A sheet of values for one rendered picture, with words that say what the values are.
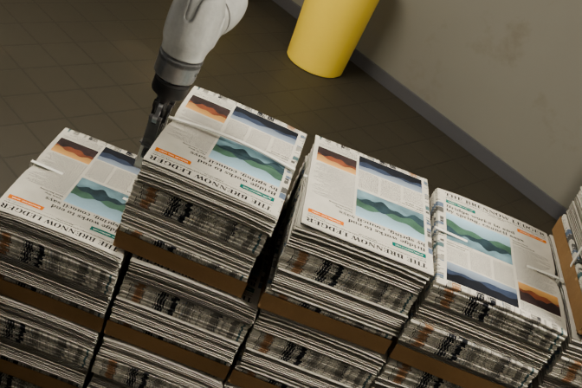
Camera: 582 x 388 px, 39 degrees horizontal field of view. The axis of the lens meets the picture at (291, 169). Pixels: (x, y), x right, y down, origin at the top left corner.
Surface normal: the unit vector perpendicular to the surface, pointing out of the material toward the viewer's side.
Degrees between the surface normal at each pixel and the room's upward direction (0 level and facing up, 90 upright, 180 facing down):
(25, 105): 0
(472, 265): 1
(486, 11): 90
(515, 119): 90
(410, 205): 0
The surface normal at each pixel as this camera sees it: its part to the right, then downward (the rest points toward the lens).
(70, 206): 0.35, -0.80
